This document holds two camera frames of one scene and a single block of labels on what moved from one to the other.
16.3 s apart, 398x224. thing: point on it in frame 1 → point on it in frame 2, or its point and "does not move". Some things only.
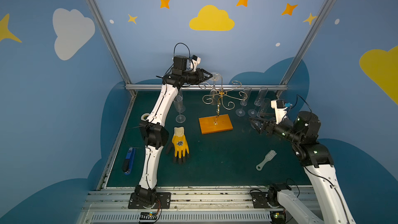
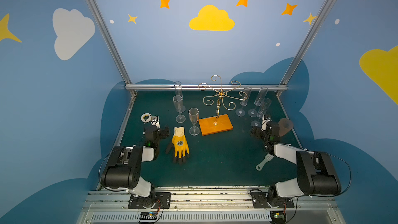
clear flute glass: [178, 105] does not move
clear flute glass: [213, 94] → [194, 114]
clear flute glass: [253, 113] does not move
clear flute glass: [263, 110] does not move
